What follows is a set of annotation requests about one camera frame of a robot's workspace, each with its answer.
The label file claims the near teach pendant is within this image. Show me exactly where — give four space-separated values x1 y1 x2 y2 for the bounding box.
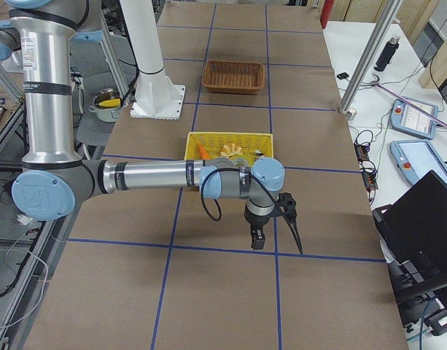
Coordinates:
389 140 447 184

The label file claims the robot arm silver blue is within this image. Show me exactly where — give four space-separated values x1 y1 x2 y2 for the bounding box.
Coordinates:
6 1 298 249

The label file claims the yellow woven basket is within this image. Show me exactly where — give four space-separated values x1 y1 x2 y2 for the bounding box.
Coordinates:
184 131 273 167

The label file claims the green enamel pot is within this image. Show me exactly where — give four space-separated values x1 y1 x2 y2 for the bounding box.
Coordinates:
88 88 122 123

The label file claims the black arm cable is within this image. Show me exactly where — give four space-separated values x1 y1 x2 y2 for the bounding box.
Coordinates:
200 166 282 222

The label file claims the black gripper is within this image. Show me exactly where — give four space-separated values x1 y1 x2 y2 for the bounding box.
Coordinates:
244 198 303 254

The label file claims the black laptop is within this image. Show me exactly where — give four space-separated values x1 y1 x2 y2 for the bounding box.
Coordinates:
373 171 447 294

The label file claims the far teach pendant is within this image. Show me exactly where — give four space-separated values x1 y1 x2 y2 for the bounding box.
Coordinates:
389 99 437 140

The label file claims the small black square device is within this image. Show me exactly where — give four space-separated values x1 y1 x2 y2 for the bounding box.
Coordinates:
336 72 349 79

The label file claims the brown wicker basket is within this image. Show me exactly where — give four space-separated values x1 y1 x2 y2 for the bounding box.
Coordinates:
201 60 265 95

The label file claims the toy panda figure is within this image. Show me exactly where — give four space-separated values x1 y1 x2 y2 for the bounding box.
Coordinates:
254 149 265 158

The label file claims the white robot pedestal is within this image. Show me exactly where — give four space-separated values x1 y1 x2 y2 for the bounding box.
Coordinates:
120 0 186 120

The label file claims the aluminium frame post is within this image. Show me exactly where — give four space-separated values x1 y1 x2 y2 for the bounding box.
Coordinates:
338 0 403 121

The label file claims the orange toy carrot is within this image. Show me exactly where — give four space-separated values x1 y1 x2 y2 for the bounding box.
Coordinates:
197 144 211 160

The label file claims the toy croissant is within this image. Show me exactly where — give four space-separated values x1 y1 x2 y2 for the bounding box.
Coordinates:
220 143 243 158

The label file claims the teach pendant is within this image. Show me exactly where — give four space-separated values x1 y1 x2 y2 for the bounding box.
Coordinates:
389 140 447 184
389 99 437 140

